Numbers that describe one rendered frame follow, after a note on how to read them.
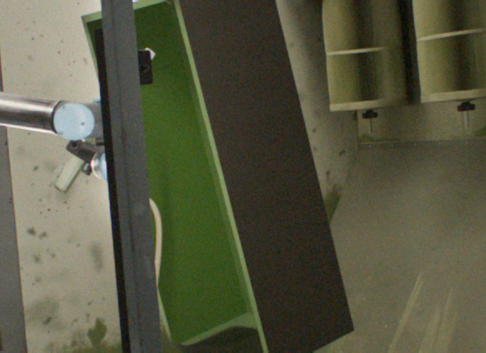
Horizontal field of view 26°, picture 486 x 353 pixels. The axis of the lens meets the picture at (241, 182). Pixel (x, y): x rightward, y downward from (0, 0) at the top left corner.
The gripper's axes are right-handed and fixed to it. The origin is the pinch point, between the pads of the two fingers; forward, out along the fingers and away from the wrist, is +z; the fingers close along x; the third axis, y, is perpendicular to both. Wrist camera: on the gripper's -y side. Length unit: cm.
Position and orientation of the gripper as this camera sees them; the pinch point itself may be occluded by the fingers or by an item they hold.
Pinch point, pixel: (90, 159)
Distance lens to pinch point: 310.4
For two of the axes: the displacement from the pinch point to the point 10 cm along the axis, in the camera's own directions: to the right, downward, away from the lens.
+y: 8.1, 5.3, 2.6
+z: -2.9, -0.3, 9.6
